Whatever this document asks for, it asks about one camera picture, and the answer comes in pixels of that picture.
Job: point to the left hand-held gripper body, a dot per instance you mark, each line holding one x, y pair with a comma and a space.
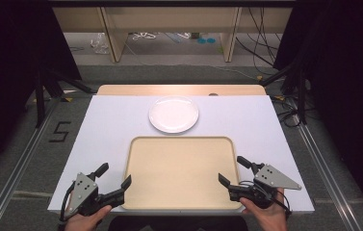
82, 189

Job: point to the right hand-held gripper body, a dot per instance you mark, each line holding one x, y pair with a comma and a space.
267, 186

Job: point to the person's right hand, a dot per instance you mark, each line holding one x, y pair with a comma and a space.
267, 218

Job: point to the person's left hand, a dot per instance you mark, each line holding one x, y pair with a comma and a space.
84, 221

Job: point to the beige plastic tray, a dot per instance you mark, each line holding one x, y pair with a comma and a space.
180, 174

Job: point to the person's dark trouser legs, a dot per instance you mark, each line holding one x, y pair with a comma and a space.
176, 224

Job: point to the black metal stand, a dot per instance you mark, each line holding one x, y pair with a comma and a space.
301, 96
41, 96

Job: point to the white round plate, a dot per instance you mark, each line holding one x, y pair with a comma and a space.
173, 114

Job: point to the clear plastic bag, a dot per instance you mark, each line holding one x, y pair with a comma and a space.
98, 43

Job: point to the blue round lids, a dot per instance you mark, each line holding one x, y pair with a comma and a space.
206, 40

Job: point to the black curtain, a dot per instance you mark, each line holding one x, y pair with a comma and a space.
346, 80
5, 64

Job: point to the light wooden bench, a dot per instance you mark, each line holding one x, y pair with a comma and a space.
169, 19

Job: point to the aluminium floor rail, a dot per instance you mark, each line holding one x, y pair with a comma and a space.
326, 166
18, 166

